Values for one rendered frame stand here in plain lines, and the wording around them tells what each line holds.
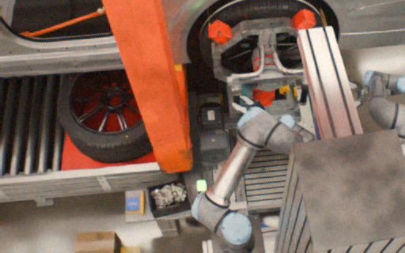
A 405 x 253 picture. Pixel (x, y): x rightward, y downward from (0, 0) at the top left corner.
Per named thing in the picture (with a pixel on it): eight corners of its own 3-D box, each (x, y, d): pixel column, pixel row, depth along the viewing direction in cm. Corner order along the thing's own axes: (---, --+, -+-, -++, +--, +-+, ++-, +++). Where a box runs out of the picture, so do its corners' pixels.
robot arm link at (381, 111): (362, 129, 213) (362, 84, 258) (388, 135, 212) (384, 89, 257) (369, 103, 208) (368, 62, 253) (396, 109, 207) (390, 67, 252)
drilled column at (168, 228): (179, 219, 314) (170, 194, 278) (179, 236, 308) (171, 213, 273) (162, 220, 313) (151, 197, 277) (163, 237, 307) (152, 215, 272)
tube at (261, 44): (264, 46, 263) (264, 32, 254) (269, 78, 253) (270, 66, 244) (228, 48, 261) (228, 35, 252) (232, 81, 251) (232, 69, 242)
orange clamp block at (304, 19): (301, 22, 262) (313, 12, 256) (304, 35, 258) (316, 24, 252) (290, 18, 258) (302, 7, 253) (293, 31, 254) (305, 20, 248)
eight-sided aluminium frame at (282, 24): (310, 75, 302) (321, 13, 256) (312, 84, 299) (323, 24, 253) (214, 83, 298) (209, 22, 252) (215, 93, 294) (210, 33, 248)
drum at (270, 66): (277, 57, 284) (278, 41, 272) (282, 91, 272) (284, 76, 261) (251, 59, 282) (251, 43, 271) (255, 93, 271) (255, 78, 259)
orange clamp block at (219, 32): (231, 26, 258) (217, 19, 252) (232, 39, 254) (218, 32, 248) (221, 33, 262) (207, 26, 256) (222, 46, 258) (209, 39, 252)
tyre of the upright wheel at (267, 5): (284, 56, 329) (340, -13, 280) (289, 88, 316) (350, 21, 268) (182, 39, 301) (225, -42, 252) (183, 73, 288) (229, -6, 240)
